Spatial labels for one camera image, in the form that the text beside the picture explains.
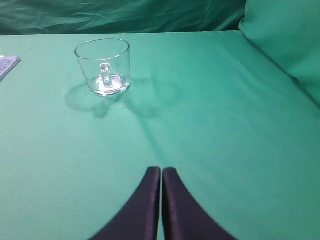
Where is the green tablecloth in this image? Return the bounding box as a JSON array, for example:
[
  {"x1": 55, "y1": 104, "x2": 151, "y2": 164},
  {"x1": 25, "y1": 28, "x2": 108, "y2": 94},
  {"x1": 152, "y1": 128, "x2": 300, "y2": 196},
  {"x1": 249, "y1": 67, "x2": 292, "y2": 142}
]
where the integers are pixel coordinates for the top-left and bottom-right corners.
[{"x1": 0, "y1": 31, "x2": 320, "y2": 240}]

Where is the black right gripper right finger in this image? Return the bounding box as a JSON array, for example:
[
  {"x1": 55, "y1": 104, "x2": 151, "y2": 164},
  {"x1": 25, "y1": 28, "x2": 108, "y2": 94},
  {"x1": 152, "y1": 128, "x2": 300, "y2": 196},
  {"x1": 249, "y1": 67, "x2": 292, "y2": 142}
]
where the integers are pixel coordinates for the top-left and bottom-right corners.
[{"x1": 162, "y1": 167, "x2": 235, "y2": 240}]

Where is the transparent glass cup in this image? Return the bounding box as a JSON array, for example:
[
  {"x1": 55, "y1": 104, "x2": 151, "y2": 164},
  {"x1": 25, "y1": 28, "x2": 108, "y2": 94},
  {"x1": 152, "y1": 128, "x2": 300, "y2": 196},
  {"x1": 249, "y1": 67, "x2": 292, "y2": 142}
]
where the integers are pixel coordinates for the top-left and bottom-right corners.
[{"x1": 74, "y1": 38, "x2": 131, "y2": 97}]

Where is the blue folded towel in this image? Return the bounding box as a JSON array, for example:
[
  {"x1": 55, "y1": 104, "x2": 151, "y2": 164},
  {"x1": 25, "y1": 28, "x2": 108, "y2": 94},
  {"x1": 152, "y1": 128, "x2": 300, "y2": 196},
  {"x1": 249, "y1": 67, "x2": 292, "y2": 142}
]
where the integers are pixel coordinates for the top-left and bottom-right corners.
[{"x1": 0, "y1": 55, "x2": 21, "y2": 80}]

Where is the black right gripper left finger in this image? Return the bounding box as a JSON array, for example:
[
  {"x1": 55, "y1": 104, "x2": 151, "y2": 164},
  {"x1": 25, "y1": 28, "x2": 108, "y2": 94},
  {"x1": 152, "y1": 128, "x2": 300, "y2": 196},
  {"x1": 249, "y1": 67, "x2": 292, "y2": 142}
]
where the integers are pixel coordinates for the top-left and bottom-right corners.
[{"x1": 91, "y1": 166, "x2": 161, "y2": 240}]

